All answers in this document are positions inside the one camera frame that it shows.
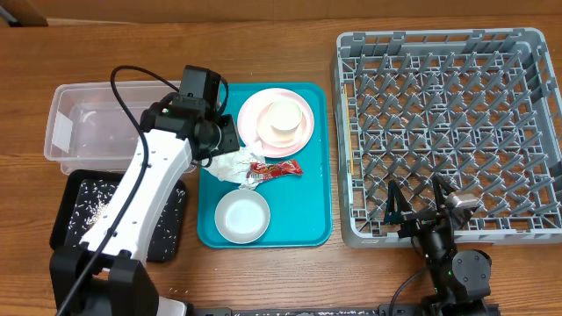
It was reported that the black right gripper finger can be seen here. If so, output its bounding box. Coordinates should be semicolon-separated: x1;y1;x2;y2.
432;175;455;211
384;180;412;224

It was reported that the white napkin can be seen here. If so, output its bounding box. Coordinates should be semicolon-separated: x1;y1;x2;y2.
205;140;265;190

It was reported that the red snack wrapper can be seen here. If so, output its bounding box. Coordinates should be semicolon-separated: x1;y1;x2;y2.
246;160;304;183

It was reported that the pale green cup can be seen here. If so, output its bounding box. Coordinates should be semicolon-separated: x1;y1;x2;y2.
267;99;302;133

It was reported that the small grey bowl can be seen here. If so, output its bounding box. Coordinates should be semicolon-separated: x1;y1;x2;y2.
214;189;270;244

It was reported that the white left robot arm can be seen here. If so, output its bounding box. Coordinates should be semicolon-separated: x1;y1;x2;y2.
49;65;240;315

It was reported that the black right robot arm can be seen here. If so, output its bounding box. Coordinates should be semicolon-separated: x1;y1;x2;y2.
379;175;501;316

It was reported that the grey dishwasher rack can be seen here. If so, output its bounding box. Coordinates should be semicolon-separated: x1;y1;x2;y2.
333;28;561;248

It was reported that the large pink plate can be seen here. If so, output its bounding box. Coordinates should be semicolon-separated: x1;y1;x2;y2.
237;88;314;158

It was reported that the teal plastic tray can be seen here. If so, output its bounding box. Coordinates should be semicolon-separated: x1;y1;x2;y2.
197;83;332;248

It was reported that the wooden chopstick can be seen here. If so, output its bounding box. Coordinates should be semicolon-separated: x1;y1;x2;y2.
342;84;354;176

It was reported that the clear plastic bin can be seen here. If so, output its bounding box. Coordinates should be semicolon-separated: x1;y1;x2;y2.
43;80;202;176

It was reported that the black tray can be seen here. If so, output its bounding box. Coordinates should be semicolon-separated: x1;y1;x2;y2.
49;169;189;262

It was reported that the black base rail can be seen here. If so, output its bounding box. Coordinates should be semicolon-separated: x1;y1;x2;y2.
191;304;501;316

